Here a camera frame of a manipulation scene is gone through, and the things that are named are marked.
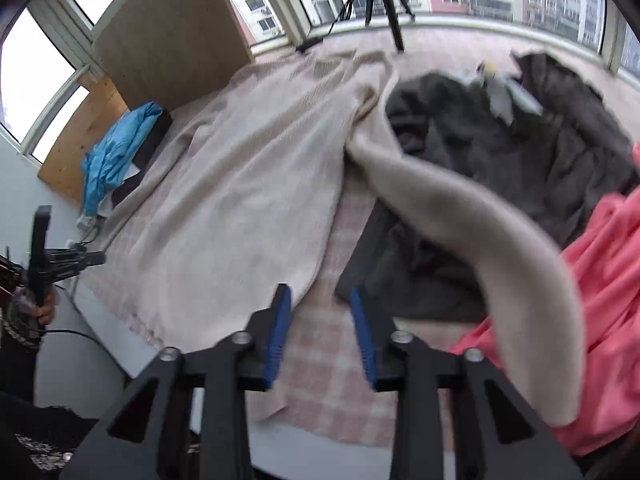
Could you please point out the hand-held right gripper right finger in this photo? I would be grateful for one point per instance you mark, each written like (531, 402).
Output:
(364, 335)

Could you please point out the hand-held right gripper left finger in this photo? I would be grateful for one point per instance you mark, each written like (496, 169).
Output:
(279, 330)

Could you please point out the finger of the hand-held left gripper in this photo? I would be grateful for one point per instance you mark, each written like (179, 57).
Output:
(85, 258)

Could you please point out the beige knit sweater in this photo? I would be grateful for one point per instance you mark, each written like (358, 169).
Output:
(250, 170)

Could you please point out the person's left hand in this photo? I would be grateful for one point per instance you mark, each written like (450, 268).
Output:
(47, 310)

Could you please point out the white plug adapter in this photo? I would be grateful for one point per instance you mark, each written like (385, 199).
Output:
(87, 222)

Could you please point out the pink plaid blanket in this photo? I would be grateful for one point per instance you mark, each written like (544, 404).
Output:
(320, 390)

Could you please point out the pine plank board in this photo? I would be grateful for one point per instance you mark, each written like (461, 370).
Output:
(80, 140)

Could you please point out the blue garment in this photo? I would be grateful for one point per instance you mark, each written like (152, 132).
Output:
(115, 150)

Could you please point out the dark brown folded cloth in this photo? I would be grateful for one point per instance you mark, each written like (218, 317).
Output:
(150, 145)

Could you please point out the person's dark patterned clothing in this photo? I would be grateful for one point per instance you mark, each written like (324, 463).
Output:
(35, 435)

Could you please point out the grey garment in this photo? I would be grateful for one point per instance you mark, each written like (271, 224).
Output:
(450, 125)

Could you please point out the light wooden panel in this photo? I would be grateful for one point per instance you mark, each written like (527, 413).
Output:
(170, 35)

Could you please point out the pink garment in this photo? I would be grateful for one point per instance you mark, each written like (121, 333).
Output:
(610, 280)

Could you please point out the black garment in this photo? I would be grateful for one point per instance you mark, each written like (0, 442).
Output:
(590, 125)

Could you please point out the black tripod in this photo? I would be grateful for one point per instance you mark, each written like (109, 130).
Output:
(395, 25)

